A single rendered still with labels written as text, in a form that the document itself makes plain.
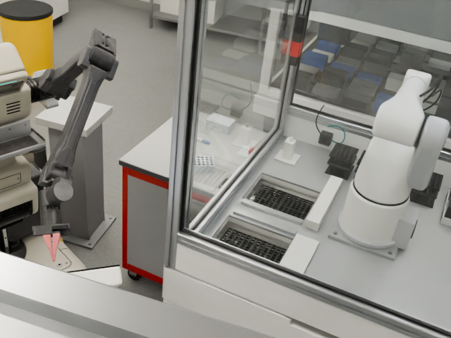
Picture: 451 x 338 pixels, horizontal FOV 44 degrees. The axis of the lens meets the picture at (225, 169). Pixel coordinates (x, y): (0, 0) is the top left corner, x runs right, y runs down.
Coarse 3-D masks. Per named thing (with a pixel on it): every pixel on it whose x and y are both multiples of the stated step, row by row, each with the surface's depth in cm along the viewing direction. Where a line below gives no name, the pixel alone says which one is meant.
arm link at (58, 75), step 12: (96, 36) 172; (108, 36) 177; (96, 48) 169; (108, 48) 173; (72, 60) 187; (96, 60) 169; (108, 60) 171; (48, 72) 197; (60, 72) 194; (72, 72) 189; (48, 84) 198; (60, 84) 198; (72, 84) 201
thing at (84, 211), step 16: (48, 112) 282; (64, 112) 283; (96, 112) 286; (112, 112) 295; (48, 128) 283; (96, 128) 290; (80, 144) 282; (96, 144) 295; (80, 160) 287; (96, 160) 300; (80, 176) 293; (96, 176) 305; (80, 192) 299; (96, 192) 311; (64, 208) 309; (80, 208) 305; (96, 208) 316; (80, 224) 311; (96, 224) 322; (64, 240) 314; (80, 240) 315; (96, 240) 317
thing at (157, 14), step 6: (150, 0) 585; (150, 6) 588; (150, 12) 592; (156, 12) 601; (162, 12) 603; (150, 18) 595; (156, 18) 593; (162, 18) 591; (168, 18) 589; (174, 18) 591; (150, 24) 599
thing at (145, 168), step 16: (160, 128) 280; (144, 144) 266; (160, 144) 267; (128, 160) 253; (144, 160) 254; (160, 160) 256; (128, 176) 258; (144, 176) 253; (160, 176) 247; (128, 192) 263; (144, 192) 258; (160, 192) 254; (128, 208) 268; (144, 208) 263; (160, 208) 258; (128, 224) 273; (144, 224) 268; (160, 224) 263; (128, 240) 279; (144, 240) 274; (160, 240) 269; (128, 256) 285; (144, 256) 279; (160, 256) 274; (128, 272) 295; (144, 272) 285; (160, 272) 280
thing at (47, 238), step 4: (60, 232) 163; (64, 232) 163; (68, 232) 163; (44, 236) 157; (48, 236) 157; (52, 236) 162; (44, 240) 158; (48, 240) 157; (48, 244) 157; (48, 248) 157; (52, 252) 158; (52, 256) 158; (52, 260) 158
